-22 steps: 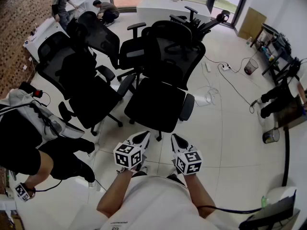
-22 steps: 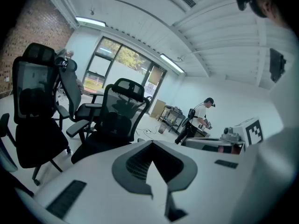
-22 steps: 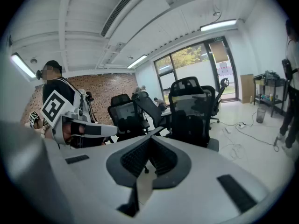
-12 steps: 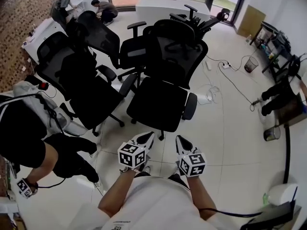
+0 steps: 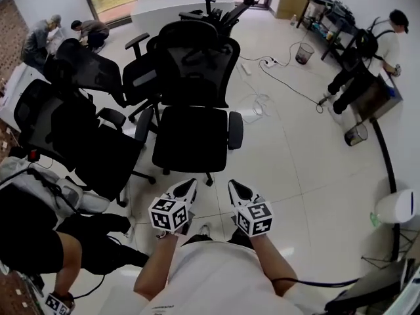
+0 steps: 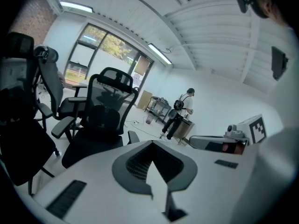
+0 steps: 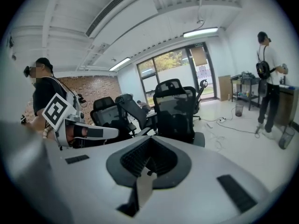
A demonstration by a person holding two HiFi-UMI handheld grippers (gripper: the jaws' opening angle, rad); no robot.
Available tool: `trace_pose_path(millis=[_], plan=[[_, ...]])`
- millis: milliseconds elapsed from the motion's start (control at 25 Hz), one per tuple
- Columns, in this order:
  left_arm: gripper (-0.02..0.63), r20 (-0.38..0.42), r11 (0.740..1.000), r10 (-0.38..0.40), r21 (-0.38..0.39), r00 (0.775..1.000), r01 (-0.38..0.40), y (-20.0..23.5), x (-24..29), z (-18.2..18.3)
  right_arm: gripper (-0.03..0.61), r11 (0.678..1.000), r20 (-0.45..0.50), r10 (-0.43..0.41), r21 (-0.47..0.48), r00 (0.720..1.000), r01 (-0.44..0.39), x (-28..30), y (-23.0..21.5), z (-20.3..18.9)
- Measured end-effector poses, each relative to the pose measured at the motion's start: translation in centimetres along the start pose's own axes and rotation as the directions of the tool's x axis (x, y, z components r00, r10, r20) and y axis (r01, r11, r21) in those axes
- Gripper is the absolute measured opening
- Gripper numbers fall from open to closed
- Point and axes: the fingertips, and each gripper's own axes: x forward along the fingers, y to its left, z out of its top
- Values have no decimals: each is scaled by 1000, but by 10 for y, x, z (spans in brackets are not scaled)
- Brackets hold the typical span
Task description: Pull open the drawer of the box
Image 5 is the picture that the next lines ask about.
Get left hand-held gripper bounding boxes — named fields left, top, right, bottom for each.
left=148, top=178, right=198, bottom=239

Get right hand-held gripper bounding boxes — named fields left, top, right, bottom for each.
left=228, top=178, right=274, bottom=238

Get person's left forearm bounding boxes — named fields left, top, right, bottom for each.
left=133, top=232, right=180, bottom=302

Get person's right forearm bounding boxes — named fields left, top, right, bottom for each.
left=252, top=234, right=298, bottom=297

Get person's black trousers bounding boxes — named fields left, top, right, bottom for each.
left=181, top=227, right=255, bottom=251

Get person's white shirt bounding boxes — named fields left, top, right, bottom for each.
left=140, top=240, right=305, bottom=315

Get black mesh office chair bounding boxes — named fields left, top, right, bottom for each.
left=54, top=37, right=128, bottom=108
left=122, top=32, right=165, bottom=124
left=12, top=78, right=157, bottom=209
left=152, top=20, right=244, bottom=187
left=178, top=0, right=263, bottom=38

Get black mesh waste bin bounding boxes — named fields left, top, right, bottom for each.
left=295, top=42, right=316, bottom=66
left=344, top=121, right=369, bottom=148

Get black monitor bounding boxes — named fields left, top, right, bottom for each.
left=324, top=257, right=415, bottom=315

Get white cylindrical appliance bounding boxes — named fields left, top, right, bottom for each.
left=375, top=188, right=418, bottom=225

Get black curved pipe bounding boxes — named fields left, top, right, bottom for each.
left=369, top=118, right=402, bottom=263

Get dark brown cabinet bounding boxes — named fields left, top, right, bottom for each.
left=355, top=73, right=405, bottom=121

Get long white counter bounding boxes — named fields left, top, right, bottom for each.
left=130, top=0, right=236, bottom=38

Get black metal shelf rack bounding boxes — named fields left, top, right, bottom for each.
left=296, top=0, right=364, bottom=62

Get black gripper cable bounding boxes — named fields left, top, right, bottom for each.
left=271, top=276, right=361, bottom=289

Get tangled white cable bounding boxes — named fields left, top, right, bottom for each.
left=236, top=73, right=275, bottom=124

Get black floor cable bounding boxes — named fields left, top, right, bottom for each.
left=258, top=57, right=326, bottom=114

